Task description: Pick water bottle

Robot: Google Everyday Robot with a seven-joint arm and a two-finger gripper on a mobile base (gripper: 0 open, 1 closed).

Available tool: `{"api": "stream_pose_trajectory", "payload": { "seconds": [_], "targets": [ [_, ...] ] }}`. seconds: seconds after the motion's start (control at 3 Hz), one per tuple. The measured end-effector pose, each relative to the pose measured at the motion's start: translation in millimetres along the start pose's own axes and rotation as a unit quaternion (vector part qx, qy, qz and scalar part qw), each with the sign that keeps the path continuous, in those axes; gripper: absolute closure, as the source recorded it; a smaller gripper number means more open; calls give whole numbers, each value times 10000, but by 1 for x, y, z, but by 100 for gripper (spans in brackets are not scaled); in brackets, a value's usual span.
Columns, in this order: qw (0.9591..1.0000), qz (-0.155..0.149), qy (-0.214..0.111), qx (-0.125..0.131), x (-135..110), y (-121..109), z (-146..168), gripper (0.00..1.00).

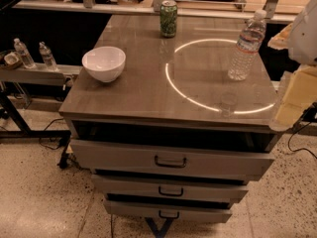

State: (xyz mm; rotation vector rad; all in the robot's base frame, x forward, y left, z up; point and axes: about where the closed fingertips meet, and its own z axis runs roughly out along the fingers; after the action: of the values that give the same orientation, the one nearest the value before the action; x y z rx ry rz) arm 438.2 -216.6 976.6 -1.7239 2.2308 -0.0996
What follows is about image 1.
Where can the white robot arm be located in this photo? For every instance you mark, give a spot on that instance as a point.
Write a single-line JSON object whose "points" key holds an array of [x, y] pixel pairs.
{"points": [[302, 40]]}

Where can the clear plastic water bottle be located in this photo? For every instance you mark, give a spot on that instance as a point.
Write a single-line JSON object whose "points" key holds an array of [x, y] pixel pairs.
{"points": [[247, 46]]}

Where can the small water bottle right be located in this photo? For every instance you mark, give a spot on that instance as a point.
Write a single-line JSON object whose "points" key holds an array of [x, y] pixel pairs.
{"points": [[47, 56]]}

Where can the small water bottle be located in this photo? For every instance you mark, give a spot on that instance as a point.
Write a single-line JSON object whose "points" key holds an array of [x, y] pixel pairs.
{"points": [[47, 56], [24, 54]]}

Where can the small water bottle left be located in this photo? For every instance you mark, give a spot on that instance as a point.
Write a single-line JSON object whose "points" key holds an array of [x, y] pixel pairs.
{"points": [[24, 54]]}

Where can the grey drawer cabinet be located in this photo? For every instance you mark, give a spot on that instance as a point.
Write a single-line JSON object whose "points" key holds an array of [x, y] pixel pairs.
{"points": [[174, 93]]}

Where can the white ceramic bowl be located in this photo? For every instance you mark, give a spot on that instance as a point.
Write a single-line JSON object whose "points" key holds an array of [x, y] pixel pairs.
{"points": [[104, 63]]}

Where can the top grey drawer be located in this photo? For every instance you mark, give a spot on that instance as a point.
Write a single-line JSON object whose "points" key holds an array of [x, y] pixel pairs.
{"points": [[170, 161]]}

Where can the grey drawer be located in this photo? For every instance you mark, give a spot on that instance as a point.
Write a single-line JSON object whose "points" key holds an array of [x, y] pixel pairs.
{"points": [[169, 188], [167, 211], [170, 161]]}

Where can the middle grey drawer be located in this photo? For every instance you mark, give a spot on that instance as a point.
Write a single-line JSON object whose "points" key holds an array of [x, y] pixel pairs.
{"points": [[169, 188]]}

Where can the green soda can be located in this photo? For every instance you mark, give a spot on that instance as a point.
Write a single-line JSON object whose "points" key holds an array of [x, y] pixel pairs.
{"points": [[168, 18]]}

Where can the bottom grey drawer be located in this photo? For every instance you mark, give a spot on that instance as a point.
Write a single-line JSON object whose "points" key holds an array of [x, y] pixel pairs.
{"points": [[167, 211]]}

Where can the grey side shelf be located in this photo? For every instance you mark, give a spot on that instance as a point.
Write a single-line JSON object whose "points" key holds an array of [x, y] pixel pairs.
{"points": [[40, 75]]}

